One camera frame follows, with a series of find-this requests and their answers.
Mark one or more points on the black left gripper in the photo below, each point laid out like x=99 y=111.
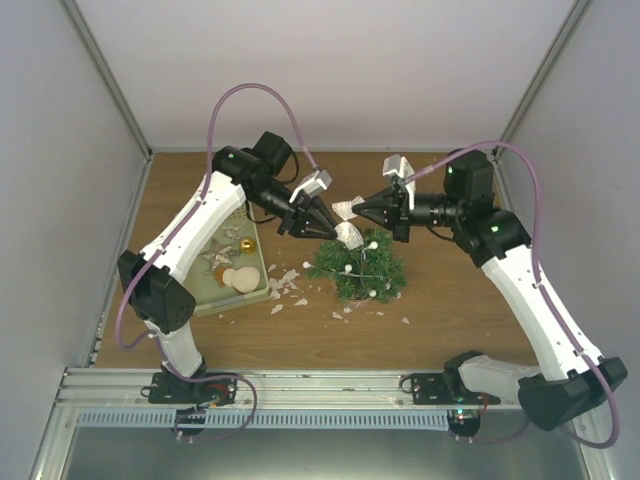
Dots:
x=296 y=219

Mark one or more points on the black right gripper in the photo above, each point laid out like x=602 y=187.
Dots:
x=390 y=208

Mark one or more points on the silver mesh ribbon bow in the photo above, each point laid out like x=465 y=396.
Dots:
x=347 y=233

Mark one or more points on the small green christmas tree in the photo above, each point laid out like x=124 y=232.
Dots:
x=370 y=272

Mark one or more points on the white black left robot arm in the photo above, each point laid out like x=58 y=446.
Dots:
x=153 y=279

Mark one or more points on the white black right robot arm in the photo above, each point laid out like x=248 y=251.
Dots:
x=572 y=376

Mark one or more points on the gold bauble ornament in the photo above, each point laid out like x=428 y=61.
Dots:
x=247 y=245

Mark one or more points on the beige snowman ornament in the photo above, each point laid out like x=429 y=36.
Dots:
x=244 y=280

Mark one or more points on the light green perforated plastic basket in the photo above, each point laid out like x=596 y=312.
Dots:
x=200 y=271

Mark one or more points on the silver glitter star ornament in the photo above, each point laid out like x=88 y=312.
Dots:
x=222 y=247

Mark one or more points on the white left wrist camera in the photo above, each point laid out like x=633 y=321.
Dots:
x=312 y=185

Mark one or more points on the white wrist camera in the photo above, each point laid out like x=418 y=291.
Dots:
x=312 y=185
x=397 y=168

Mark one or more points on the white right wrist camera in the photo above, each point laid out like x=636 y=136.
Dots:
x=397 y=168

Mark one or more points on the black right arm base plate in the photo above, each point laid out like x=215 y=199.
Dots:
x=439 y=388

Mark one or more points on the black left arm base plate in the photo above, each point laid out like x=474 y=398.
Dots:
x=166 y=388

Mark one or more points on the aluminium front mounting rail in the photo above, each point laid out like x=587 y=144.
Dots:
x=276 y=389

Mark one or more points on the grey slotted cable duct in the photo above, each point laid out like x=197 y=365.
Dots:
x=269 y=419

